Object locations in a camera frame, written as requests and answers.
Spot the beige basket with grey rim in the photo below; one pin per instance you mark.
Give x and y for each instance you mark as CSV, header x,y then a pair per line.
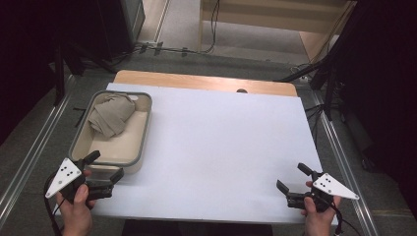
x,y
121,147

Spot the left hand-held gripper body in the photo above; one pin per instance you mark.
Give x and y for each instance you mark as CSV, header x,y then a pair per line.
x,y
64,175

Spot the beige pants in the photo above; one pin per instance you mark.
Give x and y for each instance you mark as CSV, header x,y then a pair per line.
x,y
111,114

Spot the white table mat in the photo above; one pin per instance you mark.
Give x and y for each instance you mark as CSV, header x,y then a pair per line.
x,y
213,147

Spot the black metal stand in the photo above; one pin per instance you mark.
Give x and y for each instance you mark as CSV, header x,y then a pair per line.
x,y
59,75
329,95

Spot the dark curtain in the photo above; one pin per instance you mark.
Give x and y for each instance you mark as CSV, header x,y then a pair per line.
x,y
387,82
26,49

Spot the metal floor rail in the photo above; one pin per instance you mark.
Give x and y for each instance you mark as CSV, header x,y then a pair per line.
x,y
29,160
344,170

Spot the person's right hand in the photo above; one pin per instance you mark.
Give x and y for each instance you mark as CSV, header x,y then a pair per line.
x,y
319,224

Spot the dark round table grommet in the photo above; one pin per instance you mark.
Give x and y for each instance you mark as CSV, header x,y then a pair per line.
x,y
241,90

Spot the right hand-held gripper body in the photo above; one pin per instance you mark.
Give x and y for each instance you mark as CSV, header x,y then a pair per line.
x,y
331,186

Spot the person's left hand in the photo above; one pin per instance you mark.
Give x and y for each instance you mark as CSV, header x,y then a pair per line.
x,y
77,216

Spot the dark grey cabinet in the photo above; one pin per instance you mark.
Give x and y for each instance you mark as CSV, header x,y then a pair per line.
x,y
132,16

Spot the light wooden furniture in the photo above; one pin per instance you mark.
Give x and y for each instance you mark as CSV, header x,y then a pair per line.
x,y
262,14

